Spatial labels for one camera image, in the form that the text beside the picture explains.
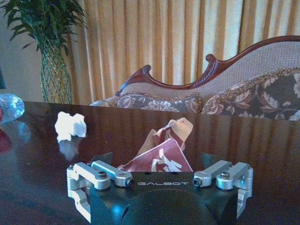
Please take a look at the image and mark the green leafy plant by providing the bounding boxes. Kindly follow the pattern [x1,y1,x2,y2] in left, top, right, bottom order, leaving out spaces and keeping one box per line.
[0,0,89,56]

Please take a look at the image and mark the carved wood frame sofa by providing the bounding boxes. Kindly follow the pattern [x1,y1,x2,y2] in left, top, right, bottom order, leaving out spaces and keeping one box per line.
[90,35,300,121]

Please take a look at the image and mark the crumpled white paper ball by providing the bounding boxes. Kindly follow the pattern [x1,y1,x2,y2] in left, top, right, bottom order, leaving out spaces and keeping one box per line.
[54,111,87,143]

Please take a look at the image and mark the green woven lattice vase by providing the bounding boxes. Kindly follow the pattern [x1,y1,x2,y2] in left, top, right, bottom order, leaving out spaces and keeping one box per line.
[40,43,73,104]

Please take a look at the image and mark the crumpled red and white wrapper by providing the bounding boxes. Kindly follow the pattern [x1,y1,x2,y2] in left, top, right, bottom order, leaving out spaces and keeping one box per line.
[117,118,194,173]

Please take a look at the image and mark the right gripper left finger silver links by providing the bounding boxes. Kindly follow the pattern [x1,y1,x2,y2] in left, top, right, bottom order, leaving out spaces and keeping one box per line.
[67,152,135,224]

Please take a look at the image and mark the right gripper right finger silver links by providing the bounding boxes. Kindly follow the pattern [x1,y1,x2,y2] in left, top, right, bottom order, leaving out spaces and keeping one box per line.
[193,152,255,219]

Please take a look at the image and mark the large floral brown cushion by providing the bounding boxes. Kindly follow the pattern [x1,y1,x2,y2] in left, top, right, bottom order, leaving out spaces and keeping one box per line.
[201,68,300,121]

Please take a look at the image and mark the yellow pleated curtain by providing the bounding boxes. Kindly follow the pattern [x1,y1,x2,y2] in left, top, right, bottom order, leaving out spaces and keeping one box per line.
[61,0,300,105]

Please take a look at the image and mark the small floral brown cushion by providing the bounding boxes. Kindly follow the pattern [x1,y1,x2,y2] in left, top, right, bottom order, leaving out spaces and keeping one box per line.
[116,92,203,113]

